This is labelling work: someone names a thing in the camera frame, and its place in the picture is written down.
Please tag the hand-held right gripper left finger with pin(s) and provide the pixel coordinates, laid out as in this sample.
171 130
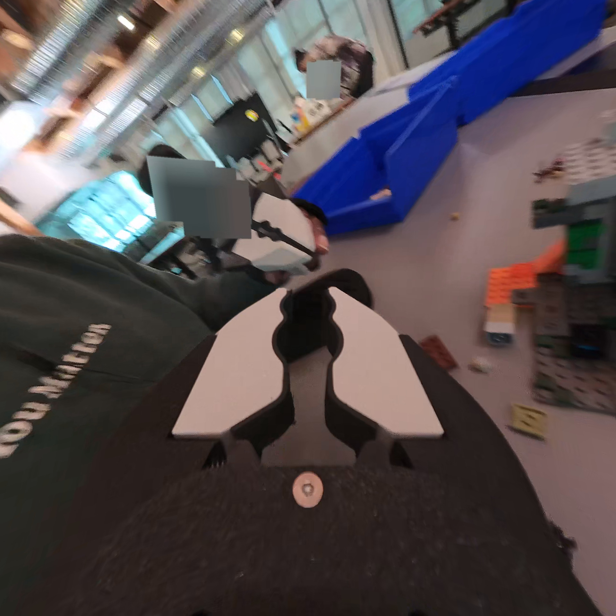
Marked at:
231 385

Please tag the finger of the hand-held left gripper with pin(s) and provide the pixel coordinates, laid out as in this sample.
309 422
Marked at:
279 260
284 216

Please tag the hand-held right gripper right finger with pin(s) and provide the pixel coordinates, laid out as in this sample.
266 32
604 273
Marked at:
385 385

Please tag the reddish brown toy brick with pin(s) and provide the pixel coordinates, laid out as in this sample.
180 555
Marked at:
439 351

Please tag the tiny tan stud piece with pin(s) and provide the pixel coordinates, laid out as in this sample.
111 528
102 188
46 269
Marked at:
479 364

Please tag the pile of toy bricks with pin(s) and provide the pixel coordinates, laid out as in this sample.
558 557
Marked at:
380 195

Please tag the blue plastic bin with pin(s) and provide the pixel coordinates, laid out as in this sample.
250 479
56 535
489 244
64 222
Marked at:
418 144
505 57

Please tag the toy brick building model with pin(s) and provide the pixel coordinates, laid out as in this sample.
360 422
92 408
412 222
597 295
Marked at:
587 202

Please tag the person's left forearm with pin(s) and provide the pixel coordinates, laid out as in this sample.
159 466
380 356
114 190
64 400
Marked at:
231 298

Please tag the person's left hand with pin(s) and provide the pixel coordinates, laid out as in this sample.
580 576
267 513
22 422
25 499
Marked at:
321 231

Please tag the black monitor screen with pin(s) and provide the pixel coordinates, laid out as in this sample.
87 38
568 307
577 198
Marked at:
240 130

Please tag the black wrist rest pad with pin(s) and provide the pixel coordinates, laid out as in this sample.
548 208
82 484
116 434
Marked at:
356 288

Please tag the white printed carton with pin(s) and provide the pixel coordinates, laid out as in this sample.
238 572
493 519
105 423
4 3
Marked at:
303 115

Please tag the tan white toy brick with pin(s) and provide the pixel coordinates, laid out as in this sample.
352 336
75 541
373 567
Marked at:
500 322

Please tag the person's dark green hoodie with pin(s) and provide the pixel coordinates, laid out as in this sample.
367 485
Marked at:
72 337

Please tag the wooden office table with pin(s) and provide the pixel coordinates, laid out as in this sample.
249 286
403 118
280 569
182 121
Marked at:
457 14

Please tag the silver air duct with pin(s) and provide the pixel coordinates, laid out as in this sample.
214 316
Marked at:
96 43

